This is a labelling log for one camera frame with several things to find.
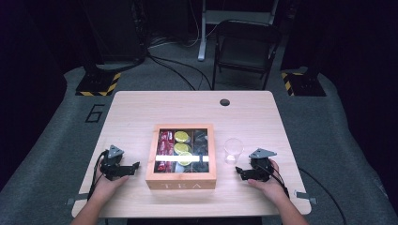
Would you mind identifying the yellow round capsule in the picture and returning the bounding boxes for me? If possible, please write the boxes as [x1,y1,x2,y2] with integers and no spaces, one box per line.
[174,130,191,143]
[173,142,191,156]
[176,151,193,167]

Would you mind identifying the long black floor cables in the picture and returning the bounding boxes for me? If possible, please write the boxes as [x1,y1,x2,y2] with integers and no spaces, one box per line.
[145,53,214,92]

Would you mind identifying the pile of dark packets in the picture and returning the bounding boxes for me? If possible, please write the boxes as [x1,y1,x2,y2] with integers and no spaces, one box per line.
[191,129,210,173]

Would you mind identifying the hazard striped stand base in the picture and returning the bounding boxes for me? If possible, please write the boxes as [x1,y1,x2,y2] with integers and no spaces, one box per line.
[280,71,327,98]
[75,71,122,98]

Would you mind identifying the white floor cables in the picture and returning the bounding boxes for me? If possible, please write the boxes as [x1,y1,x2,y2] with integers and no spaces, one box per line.
[148,6,220,50]

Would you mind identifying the stack of red packets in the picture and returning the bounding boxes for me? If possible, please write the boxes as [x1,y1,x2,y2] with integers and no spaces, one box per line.
[156,129,176,173]

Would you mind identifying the white desk frame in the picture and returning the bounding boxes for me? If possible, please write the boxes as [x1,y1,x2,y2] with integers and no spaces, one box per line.
[197,0,280,62]

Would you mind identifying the person's right hand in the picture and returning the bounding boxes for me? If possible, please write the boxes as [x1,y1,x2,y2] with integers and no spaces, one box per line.
[247,158,290,204]

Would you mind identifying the wooden box with glass lid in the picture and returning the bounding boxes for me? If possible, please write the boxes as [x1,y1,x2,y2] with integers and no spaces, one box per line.
[145,123,218,190]

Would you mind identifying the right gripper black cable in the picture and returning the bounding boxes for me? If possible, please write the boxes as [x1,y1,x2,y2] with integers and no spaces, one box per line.
[268,163,291,199]

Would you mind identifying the black floor cable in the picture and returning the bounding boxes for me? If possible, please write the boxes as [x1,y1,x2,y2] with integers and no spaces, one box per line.
[297,167,347,225]

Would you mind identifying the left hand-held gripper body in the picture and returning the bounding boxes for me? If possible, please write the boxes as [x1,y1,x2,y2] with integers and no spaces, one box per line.
[99,144,132,182]

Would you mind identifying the clear plastic cup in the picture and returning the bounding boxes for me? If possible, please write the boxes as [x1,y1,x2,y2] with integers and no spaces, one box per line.
[222,137,245,165]

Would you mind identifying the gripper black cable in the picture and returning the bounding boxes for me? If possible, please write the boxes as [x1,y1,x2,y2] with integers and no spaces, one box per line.
[268,163,291,199]
[87,149,109,201]

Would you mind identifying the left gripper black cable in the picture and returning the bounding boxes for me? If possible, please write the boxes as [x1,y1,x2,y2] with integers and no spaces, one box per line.
[87,149,109,201]

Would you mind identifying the grey metal table bracket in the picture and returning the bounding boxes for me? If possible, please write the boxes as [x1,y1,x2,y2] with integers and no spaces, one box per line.
[65,192,90,206]
[294,189,318,205]

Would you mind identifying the black folding chair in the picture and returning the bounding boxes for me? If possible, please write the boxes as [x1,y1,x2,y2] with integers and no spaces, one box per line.
[211,19,283,91]

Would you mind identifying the person's left hand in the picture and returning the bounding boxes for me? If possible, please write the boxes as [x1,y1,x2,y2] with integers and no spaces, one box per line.
[93,162,130,201]

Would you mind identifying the black cabinet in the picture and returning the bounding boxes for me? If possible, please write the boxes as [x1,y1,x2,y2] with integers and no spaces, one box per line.
[82,0,148,65]

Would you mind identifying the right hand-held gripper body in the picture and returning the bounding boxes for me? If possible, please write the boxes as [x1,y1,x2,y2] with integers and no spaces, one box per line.
[249,147,278,183]

